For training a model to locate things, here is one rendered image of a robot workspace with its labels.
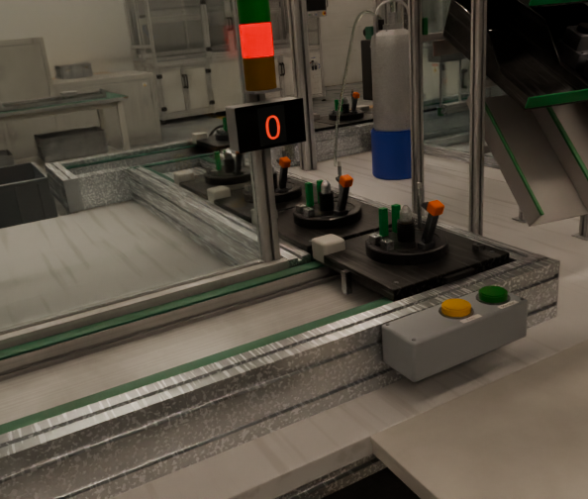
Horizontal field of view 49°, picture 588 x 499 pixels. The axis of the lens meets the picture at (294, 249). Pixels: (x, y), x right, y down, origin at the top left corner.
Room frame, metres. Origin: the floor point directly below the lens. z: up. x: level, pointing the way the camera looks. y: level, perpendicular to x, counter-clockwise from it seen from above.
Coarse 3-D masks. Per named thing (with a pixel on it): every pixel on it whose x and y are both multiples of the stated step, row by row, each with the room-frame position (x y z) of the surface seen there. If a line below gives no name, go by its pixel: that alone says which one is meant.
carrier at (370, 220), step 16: (320, 192) 1.27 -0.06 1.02; (304, 208) 1.23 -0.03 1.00; (320, 208) 1.26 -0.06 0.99; (336, 208) 1.26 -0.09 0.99; (352, 208) 1.26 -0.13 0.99; (368, 208) 1.31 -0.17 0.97; (288, 224) 1.25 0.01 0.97; (304, 224) 1.21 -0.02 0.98; (320, 224) 1.20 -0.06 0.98; (336, 224) 1.19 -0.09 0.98; (352, 224) 1.21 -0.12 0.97; (368, 224) 1.20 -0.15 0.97; (288, 240) 1.16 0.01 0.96; (304, 240) 1.14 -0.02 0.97
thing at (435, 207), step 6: (426, 204) 0.99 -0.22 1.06; (432, 204) 0.97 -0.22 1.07; (438, 204) 0.97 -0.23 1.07; (426, 210) 0.98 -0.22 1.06; (432, 210) 0.96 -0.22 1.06; (438, 210) 0.96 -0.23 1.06; (432, 216) 0.97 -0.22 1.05; (438, 216) 0.97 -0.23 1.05; (426, 222) 0.98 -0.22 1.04; (432, 222) 0.97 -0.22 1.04; (426, 228) 0.98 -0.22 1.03; (432, 228) 0.98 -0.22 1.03; (426, 234) 0.98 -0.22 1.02; (432, 234) 0.98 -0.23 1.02; (426, 240) 0.98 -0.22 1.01
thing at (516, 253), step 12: (276, 168) 1.81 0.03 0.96; (300, 180) 1.65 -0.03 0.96; (312, 180) 1.63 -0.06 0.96; (336, 192) 1.51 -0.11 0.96; (348, 192) 1.49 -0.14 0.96; (372, 204) 1.38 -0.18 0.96; (384, 204) 1.36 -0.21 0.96; (444, 228) 1.17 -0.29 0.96; (456, 228) 1.16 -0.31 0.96; (480, 240) 1.08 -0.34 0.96; (492, 240) 1.08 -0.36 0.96; (288, 252) 1.10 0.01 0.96; (300, 252) 1.10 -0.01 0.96; (516, 252) 1.01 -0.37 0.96; (528, 252) 1.00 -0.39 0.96; (300, 264) 1.08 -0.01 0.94
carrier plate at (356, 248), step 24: (360, 240) 1.11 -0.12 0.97; (456, 240) 1.07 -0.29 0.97; (336, 264) 1.02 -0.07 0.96; (360, 264) 0.99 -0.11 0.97; (384, 264) 0.98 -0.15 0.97; (432, 264) 0.96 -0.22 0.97; (456, 264) 0.95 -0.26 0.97; (480, 264) 0.96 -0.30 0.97; (384, 288) 0.90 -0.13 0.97; (408, 288) 0.89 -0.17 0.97; (432, 288) 0.91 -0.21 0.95
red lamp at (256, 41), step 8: (248, 24) 1.03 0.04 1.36; (256, 24) 1.03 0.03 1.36; (264, 24) 1.03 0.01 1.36; (240, 32) 1.05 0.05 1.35; (248, 32) 1.03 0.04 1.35; (256, 32) 1.03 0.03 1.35; (264, 32) 1.03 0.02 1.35; (248, 40) 1.03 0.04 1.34; (256, 40) 1.03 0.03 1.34; (264, 40) 1.03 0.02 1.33; (248, 48) 1.03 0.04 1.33; (256, 48) 1.03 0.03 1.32; (264, 48) 1.03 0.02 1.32; (272, 48) 1.05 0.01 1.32; (248, 56) 1.03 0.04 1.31; (256, 56) 1.03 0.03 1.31
